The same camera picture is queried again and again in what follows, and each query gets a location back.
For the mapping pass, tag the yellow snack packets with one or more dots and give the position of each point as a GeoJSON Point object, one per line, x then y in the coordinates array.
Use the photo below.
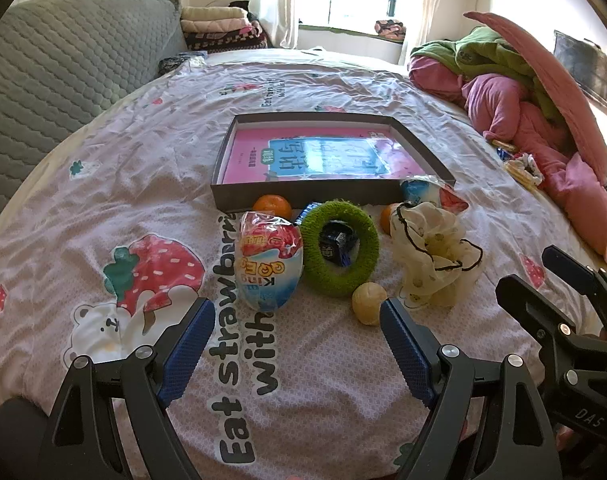
{"type": "Point", "coordinates": [520, 166]}

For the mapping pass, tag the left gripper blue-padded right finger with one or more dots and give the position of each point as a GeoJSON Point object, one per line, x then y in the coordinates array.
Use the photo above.
{"type": "Point", "coordinates": [413, 352]}

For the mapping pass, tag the patterned bag on sill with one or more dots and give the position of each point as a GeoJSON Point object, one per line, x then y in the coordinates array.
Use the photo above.
{"type": "Point", "coordinates": [392, 30]}

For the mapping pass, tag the green blanket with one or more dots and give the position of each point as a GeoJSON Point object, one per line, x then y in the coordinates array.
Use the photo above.
{"type": "Point", "coordinates": [484, 51]}

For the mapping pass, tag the pink duvet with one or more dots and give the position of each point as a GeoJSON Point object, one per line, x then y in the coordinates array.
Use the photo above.
{"type": "Point", "coordinates": [500, 109]}

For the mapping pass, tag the red blue toy egg packet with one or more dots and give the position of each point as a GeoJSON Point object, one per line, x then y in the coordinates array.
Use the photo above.
{"type": "Point", "coordinates": [430, 189]}

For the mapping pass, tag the red white toy egg packet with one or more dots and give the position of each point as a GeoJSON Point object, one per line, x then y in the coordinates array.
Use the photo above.
{"type": "Point", "coordinates": [269, 259]}

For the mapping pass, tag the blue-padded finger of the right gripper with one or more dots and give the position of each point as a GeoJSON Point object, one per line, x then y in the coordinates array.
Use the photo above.
{"type": "Point", "coordinates": [589, 283]}
{"type": "Point", "coordinates": [537, 315]}

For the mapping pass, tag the wall television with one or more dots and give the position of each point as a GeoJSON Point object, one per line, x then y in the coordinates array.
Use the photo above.
{"type": "Point", "coordinates": [586, 63]}

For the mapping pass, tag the dark cloth by headboard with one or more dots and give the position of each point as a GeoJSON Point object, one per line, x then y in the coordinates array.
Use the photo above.
{"type": "Point", "coordinates": [170, 63]}

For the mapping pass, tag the orange mandarin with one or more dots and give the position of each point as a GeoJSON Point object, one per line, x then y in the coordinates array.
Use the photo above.
{"type": "Point", "coordinates": [273, 204]}
{"type": "Point", "coordinates": [385, 217]}

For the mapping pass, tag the beige ball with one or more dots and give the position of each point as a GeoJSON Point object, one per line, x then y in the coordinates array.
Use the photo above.
{"type": "Point", "coordinates": [366, 303]}

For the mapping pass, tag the stack of folded blankets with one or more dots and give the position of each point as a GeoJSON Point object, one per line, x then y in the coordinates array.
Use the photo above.
{"type": "Point", "coordinates": [216, 29]}

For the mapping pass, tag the grey quilted headboard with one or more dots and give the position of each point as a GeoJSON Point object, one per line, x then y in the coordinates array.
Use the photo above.
{"type": "Point", "coordinates": [64, 62]}

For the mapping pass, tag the dark cardboard box tray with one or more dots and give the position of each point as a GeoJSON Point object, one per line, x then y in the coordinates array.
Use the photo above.
{"type": "Point", "coordinates": [241, 197]}

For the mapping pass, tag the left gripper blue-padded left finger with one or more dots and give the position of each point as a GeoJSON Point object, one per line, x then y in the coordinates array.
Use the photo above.
{"type": "Point", "coordinates": [179, 348]}

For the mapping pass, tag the blue snack packet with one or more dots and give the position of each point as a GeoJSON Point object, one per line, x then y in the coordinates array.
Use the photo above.
{"type": "Point", "coordinates": [335, 241]}

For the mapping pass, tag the right white curtain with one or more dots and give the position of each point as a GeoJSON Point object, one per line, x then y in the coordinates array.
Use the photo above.
{"type": "Point", "coordinates": [426, 20]}

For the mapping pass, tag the pink pillow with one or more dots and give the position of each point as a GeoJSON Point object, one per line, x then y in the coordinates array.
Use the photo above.
{"type": "Point", "coordinates": [559, 85]}

